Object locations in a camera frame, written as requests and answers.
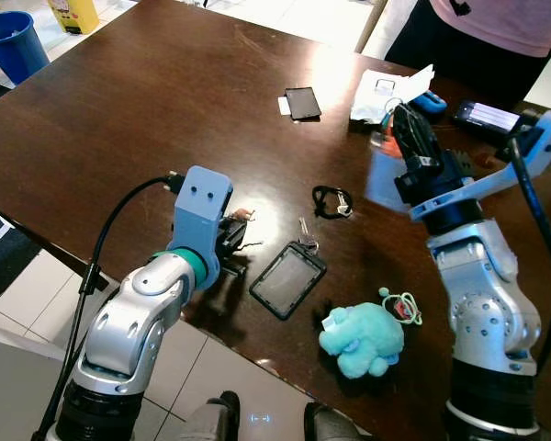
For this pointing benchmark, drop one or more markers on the blue plastic bucket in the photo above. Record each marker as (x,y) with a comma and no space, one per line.
(14,46)

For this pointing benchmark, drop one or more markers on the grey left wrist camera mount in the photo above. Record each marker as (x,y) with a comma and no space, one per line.
(202,207)

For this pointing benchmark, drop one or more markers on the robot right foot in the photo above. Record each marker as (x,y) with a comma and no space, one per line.
(335,427)

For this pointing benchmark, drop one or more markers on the black card holder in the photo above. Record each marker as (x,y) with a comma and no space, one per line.
(289,282)

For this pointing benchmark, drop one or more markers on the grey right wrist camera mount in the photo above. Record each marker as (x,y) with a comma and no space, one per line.
(546,138)

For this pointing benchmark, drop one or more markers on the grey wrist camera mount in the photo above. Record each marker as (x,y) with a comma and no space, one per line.
(202,207)
(546,138)

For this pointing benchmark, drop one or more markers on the wooden slanted pole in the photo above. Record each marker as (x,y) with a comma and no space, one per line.
(372,23)

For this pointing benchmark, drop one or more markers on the person in pink shirt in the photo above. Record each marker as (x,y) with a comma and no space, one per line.
(496,23)

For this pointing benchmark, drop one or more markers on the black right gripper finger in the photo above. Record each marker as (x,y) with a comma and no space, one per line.
(430,145)
(409,138)

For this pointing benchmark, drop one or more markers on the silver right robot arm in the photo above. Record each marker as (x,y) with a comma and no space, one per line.
(482,303)

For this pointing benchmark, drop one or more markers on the yellow container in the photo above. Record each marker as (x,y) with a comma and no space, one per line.
(73,14)

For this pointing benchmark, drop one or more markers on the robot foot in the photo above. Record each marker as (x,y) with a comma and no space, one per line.
(335,427)
(211,421)

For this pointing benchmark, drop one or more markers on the black wallet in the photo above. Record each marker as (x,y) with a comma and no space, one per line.
(302,104)

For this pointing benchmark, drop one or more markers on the black smartphone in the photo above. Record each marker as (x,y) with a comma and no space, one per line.
(487,115)

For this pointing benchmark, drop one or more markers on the dark floor mat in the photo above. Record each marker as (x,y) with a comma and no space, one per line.
(2,253)

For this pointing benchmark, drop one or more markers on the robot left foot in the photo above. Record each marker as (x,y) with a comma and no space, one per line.
(211,421)

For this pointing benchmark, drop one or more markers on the small blue object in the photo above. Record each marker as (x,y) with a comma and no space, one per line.
(432,103)

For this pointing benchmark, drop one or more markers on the white paper bag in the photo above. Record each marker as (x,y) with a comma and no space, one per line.
(378,92)

